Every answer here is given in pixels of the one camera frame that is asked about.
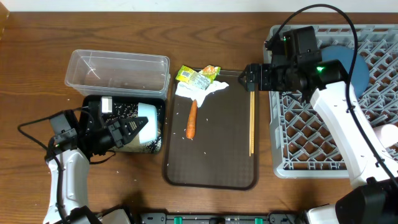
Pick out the wooden chopstick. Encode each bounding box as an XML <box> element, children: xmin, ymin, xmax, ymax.
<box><xmin>250</xmin><ymin>91</ymin><xmax>255</xmax><ymax>156</ymax></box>
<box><xmin>249</xmin><ymin>91</ymin><xmax>254</xmax><ymax>156</ymax></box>

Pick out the light blue rice bowl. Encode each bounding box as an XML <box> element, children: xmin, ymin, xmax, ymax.
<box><xmin>137</xmin><ymin>103</ymin><xmax>158</xmax><ymax>144</ymax></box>

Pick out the orange carrot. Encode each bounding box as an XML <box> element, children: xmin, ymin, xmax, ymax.
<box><xmin>186</xmin><ymin>100</ymin><xmax>198</xmax><ymax>139</ymax></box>

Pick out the dark blue plate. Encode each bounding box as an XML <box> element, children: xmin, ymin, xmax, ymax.
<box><xmin>322</xmin><ymin>45</ymin><xmax>369</xmax><ymax>98</ymax></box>

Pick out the pink cup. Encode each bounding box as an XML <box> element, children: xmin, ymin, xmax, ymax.
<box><xmin>373</xmin><ymin>124</ymin><xmax>398</xmax><ymax>148</ymax></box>

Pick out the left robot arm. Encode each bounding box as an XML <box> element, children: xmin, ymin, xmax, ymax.
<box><xmin>44</xmin><ymin>96</ymin><xmax>157</xmax><ymax>223</ymax></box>

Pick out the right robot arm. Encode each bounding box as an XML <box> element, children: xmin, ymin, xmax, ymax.
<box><xmin>238</xmin><ymin>26</ymin><xmax>397</xmax><ymax>223</ymax></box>

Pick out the black waste tray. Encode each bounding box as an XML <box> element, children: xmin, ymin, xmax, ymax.
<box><xmin>79</xmin><ymin>95</ymin><xmax>165</xmax><ymax>154</ymax></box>

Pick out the grey dishwasher rack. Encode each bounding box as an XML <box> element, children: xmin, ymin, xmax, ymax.
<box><xmin>269</xmin><ymin>24</ymin><xmax>397</xmax><ymax>179</ymax></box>

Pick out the spilled white rice pile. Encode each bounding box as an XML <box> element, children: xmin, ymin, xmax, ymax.
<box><xmin>102</xmin><ymin>103</ymin><xmax>164</xmax><ymax>154</ymax></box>

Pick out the yellow green snack wrapper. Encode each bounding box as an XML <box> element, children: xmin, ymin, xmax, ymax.
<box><xmin>176</xmin><ymin>65</ymin><xmax>221</xmax><ymax>90</ymax></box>

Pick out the crumpled white napkin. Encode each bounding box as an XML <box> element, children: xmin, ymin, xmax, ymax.
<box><xmin>175</xmin><ymin>80</ymin><xmax>229</xmax><ymax>108</ymax></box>

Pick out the clear plastic bin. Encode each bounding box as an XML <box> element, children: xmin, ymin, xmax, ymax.
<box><xmin>65</xmin><ymin>49</ymin><xmax>170</xmax><ymax>100</ymax></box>

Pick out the brown serving tray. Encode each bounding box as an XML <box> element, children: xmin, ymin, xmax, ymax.
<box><xmin>162</xmin><ymin>70</ymin><xmax>259</xmax><ymax>190</ymax></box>

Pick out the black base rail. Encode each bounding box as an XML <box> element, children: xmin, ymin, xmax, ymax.
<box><xmin>136</xmin><ymin>212</ymin><xmax>308</xmax><ymax>224</ymax></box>

